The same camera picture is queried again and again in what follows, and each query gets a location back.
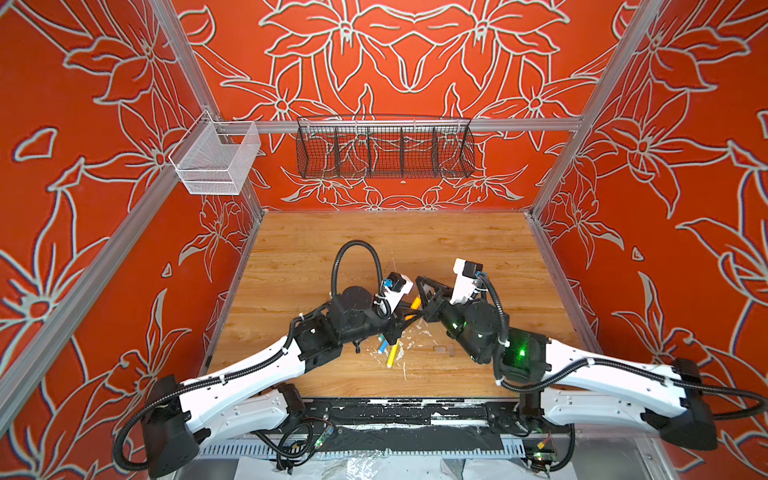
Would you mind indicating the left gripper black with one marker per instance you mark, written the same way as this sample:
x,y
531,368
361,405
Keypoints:
x,y
393,318

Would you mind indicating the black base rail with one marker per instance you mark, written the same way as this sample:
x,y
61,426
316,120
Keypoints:
x,y
499,415

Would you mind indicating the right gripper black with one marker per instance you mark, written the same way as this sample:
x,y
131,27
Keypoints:
x,y
442,308

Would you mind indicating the yellow marker pen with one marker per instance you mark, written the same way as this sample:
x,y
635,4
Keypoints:
x,y
393,354

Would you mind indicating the white cable duct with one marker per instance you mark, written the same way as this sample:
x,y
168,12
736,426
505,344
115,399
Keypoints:
x,y
498,448

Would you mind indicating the black wire basket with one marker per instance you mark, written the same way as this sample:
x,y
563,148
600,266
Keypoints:
x,y
361,146

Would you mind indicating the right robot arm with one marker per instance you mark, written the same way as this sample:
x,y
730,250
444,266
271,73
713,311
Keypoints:
x,y
560,384

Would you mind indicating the orange marker pen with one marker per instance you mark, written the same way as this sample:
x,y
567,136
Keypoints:
x,y
414,303

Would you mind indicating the clear plastic bin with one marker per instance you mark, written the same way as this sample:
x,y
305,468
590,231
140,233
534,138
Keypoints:
x,y
207,164

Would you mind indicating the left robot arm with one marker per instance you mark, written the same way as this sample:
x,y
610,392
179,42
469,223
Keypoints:
x,y
255,394

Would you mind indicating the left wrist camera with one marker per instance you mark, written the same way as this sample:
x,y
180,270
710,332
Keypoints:
x,y
395,287

